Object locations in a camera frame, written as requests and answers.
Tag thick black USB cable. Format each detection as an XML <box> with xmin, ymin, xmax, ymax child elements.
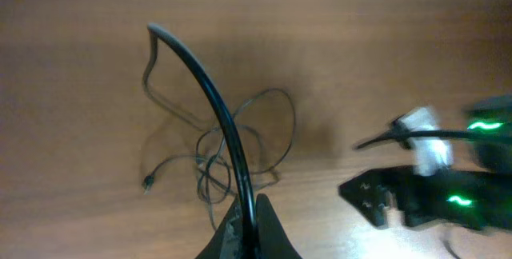
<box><xmin>141</xmin><ymin>22</ymin><xmax>257</xmax><ymax>252</ymax></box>

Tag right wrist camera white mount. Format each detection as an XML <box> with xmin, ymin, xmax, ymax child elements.
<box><xmin>390</xmin><ymin>106</ymin><xmax>454</xmax><ymax>177</ymax></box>

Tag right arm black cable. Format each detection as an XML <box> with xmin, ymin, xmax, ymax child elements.
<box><xmin>352</xmin><ymin>129</ymin><xmax>512</xmax><ymax>151</ymax></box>

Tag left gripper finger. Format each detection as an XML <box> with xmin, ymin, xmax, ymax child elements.
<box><xmin>197</xmin><ymin>193</ymin><xmax>301</xmax><ymax>259</ymax></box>

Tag thin black USB cable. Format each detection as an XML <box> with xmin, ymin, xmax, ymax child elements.
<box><xmin>141</xmin><ymin>87</ymin><xmax>297</xmax><ymax>232</ymax></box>

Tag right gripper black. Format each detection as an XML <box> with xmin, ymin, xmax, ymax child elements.
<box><xmin>338</xmin><ymin>94</ymin><xmax>511</xmax><ymax>230</ymax></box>

